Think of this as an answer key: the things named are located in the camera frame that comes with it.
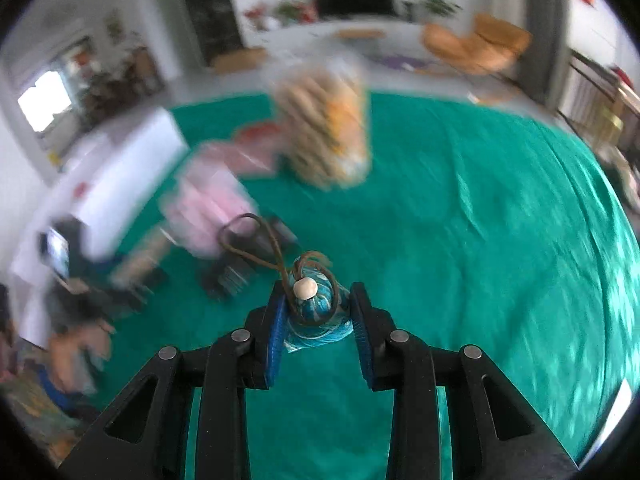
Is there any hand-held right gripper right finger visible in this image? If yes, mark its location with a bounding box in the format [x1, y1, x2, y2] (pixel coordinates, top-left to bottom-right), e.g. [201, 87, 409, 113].
[349, 281, 581, 480]

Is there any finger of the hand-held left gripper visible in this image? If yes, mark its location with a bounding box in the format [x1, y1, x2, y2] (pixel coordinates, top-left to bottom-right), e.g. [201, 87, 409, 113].
[107, 230, 173, 296]

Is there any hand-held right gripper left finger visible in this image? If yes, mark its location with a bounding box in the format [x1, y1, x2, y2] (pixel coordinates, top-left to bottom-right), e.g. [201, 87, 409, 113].
[57, 280, 288, 480]

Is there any teal drawstring pouch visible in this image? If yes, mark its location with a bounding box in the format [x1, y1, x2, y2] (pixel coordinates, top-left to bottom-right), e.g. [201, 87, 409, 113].
[218, 213, 357, 356]

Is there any person's left hand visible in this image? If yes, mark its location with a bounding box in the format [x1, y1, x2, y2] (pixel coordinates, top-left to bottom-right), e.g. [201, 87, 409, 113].
[47, 322, 116, 391]

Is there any black fuzzy cloth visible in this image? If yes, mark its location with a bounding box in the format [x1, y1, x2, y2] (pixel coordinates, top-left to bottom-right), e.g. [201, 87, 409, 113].
[200, 217, 298, 303]

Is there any white panel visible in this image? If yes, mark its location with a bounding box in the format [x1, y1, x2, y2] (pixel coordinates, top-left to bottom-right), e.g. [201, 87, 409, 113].
[10, 107, 188, 346]

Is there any green blanket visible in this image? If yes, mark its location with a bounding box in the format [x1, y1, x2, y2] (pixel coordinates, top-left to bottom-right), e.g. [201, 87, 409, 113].
[90, 91, 640, 480]

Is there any window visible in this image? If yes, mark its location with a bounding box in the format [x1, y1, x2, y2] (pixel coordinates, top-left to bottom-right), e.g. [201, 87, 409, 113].
[17, 70, 73, 133]

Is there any person's patterned clothing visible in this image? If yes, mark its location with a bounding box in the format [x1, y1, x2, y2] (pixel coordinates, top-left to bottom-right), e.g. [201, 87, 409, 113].
[0, 340, 101, 466]

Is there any red flat packet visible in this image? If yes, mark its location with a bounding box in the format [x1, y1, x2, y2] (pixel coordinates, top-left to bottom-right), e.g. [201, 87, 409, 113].
[232, 122, 283, 148]

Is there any beige chenille plush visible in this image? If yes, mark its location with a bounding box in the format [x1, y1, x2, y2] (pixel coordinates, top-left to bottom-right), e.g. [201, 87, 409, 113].
[272, 57, 373, 191]

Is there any red flower bouquet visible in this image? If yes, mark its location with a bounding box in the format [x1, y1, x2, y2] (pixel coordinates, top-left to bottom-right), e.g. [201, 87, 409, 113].
[244, 2, 273, 31]

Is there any white television cabinet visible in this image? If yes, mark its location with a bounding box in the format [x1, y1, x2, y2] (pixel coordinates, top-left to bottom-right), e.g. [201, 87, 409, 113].
[240, 17, 436, 61]

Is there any leafy plant with red flowers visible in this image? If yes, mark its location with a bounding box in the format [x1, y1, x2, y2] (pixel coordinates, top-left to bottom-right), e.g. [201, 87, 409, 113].
[275, 0, 318, 25]

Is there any orange lounge chair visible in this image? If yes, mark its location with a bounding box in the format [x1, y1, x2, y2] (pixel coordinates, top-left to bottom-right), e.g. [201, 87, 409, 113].
[422, 12, 532, 77]

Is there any wooden rack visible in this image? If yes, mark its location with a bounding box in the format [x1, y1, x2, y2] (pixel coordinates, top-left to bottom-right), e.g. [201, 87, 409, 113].
[557, 47, 640, 161]

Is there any green potted plant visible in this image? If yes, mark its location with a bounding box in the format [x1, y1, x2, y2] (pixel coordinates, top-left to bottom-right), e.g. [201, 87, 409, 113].
[417, 0, 463, 23]

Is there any grey curtain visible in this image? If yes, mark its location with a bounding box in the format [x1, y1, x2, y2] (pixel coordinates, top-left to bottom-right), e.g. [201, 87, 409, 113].
[520, 0, 568, 106]

